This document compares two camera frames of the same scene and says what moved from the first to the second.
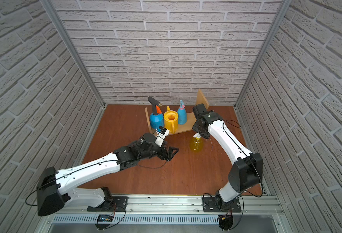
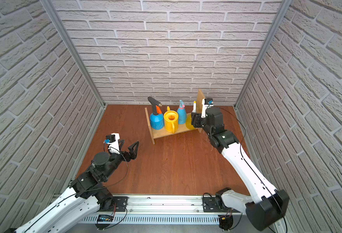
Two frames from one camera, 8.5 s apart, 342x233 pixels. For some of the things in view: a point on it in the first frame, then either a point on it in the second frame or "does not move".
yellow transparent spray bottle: x=196 y=144 → x=188 y=123
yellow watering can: x=170 y=119 does not move
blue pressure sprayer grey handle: x=156 y=119 does not move
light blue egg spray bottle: x=182 y=115 does not move
